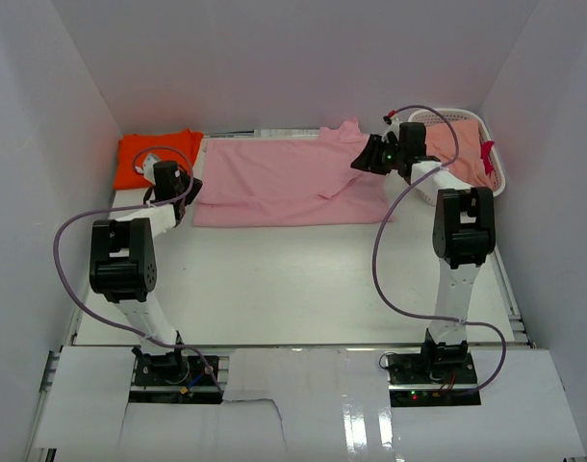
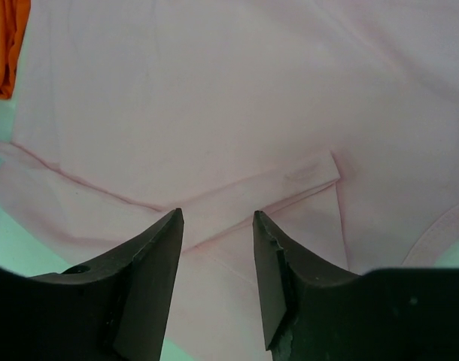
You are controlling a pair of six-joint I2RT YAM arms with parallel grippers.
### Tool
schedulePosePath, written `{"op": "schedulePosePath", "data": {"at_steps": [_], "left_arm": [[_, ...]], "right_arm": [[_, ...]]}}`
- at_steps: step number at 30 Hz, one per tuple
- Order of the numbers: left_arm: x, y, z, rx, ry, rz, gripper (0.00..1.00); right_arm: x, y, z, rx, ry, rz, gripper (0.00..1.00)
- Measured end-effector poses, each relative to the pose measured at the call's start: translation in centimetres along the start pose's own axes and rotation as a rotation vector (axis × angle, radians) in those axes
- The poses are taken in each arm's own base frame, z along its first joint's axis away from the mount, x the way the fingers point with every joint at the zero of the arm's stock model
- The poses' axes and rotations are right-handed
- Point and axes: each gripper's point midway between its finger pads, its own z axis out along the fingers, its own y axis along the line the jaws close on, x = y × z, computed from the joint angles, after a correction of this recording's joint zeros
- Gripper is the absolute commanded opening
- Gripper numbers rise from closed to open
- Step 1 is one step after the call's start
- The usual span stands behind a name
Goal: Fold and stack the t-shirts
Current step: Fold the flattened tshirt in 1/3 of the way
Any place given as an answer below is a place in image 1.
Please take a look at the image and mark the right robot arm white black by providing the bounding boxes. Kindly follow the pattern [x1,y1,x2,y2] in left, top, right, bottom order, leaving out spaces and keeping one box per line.
[351,122,496,388]

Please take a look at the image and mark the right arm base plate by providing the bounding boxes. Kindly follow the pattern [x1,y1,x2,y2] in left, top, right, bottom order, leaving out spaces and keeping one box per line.
[378,352,481,409]

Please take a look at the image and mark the aluminium frame rail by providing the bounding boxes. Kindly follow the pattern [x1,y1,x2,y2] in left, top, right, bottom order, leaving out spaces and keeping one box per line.
[25,348,63,462]

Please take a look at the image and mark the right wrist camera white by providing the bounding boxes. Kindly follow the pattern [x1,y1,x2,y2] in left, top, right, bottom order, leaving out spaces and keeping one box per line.
[382,111,402,141]

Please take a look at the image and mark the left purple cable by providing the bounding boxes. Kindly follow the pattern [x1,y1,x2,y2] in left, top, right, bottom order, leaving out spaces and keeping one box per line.
[52,146,223,394]

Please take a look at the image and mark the purple cable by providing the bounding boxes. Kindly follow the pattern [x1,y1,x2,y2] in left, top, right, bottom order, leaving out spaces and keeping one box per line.
[52,146,223,394]
[372,104,507,397]

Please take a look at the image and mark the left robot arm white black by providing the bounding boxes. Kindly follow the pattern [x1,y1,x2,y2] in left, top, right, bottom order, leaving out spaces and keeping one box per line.
[89,154,203,384]

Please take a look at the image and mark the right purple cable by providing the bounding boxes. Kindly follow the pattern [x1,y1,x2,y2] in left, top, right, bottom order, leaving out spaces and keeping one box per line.
[372,104,507,397]

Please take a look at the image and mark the folded orange t shirt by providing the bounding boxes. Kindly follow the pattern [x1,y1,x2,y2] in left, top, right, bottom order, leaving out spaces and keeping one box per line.
[113,129,204,191]

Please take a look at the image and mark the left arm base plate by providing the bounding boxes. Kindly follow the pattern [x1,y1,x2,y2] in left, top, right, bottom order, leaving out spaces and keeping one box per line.
[129,352,228,405]

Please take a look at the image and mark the pink t shirt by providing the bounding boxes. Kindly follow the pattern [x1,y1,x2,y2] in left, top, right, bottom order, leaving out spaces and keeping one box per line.
[193,118,389,228]

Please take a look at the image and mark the peach t shirt in basket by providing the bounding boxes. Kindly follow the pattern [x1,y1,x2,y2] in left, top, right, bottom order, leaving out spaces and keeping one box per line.
[425,119,492,188]

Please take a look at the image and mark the white plastic basket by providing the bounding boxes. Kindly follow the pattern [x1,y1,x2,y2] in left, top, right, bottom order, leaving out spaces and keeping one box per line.
[408,108,505,196]

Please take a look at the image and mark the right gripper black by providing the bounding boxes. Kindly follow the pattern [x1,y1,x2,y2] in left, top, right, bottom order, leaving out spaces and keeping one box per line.
[350,136,404,176]

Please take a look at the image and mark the magenta cloth in basket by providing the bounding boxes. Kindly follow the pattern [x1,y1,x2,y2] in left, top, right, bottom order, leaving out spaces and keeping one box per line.
[480,141,495,177]

